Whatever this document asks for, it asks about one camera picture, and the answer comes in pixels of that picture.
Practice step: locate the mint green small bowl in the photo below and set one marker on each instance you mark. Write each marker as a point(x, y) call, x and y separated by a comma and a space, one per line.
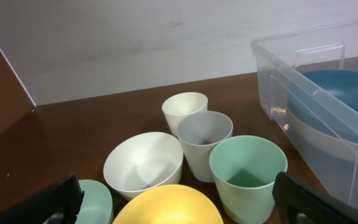
point(96, 207)

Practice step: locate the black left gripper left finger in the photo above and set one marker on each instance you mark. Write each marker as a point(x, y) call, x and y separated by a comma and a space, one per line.
point(58, 203)

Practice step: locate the white small bowl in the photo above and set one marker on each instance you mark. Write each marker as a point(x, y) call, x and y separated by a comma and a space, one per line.
point(143, 162)

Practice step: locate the cream shallow bowl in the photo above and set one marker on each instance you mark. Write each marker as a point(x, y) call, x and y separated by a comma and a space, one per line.
point(338, 168)

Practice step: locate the clear plastic storage bin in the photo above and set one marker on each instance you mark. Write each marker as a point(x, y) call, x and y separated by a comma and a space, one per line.
point(283, 59)

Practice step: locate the cream white cup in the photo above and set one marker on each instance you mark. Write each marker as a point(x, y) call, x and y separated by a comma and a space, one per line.
point(181, 105)

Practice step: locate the mint green cup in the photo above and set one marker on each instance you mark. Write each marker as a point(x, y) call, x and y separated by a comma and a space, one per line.
point(244, 170)

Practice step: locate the yellow small bowl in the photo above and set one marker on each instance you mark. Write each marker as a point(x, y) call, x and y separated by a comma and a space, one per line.
point(172, 203)

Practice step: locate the grey cup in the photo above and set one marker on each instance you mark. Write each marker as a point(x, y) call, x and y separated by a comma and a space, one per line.
point(198, 134)

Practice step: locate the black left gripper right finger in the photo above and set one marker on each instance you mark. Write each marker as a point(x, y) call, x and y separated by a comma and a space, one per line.
point(298, 202)

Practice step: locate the dark blue bowl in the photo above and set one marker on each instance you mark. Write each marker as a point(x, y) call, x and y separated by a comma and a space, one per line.
point(342, 84)

